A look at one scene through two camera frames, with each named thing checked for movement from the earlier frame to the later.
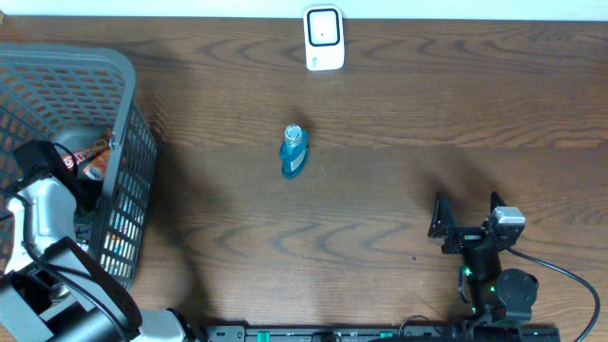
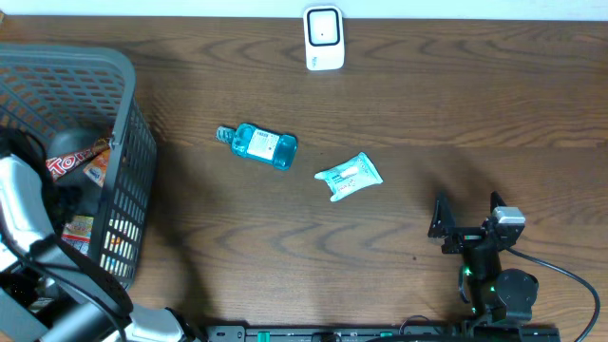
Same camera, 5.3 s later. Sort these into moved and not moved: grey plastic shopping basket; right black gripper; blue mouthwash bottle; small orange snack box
Moved: blue mouthwash bottle
Not moved: grey plastic shopping basket; right black gripper; small orange snack box
